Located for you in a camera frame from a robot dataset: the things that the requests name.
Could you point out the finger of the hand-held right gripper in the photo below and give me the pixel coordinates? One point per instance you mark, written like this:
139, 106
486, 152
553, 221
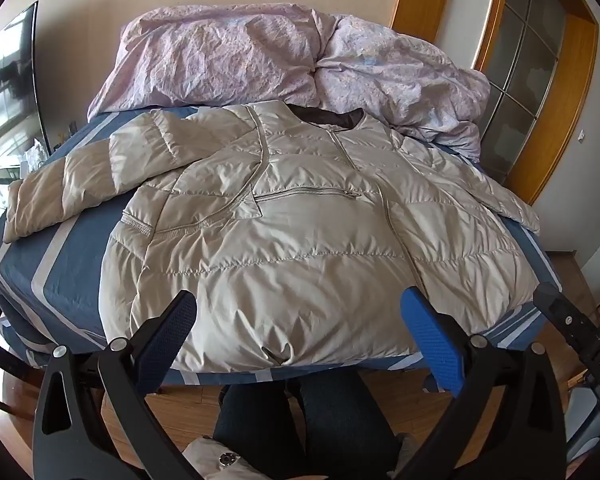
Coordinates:
575, 325

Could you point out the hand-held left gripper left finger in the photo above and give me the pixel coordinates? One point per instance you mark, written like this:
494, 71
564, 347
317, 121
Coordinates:
172, 330

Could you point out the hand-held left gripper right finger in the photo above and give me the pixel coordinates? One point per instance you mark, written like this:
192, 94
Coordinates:
435, 340

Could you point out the beige down jacket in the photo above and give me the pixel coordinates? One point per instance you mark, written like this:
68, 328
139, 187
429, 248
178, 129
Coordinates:
280, 260

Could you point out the person's dark trousers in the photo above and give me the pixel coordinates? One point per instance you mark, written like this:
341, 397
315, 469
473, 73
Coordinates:
330, 425

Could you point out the frosted glass door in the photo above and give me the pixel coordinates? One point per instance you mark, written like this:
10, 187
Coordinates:
525, 60

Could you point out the pink floral duvet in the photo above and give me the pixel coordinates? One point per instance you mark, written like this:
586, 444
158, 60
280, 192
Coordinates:
220, 55

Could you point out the black flat television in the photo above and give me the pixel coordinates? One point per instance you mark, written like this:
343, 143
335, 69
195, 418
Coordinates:
10, 85

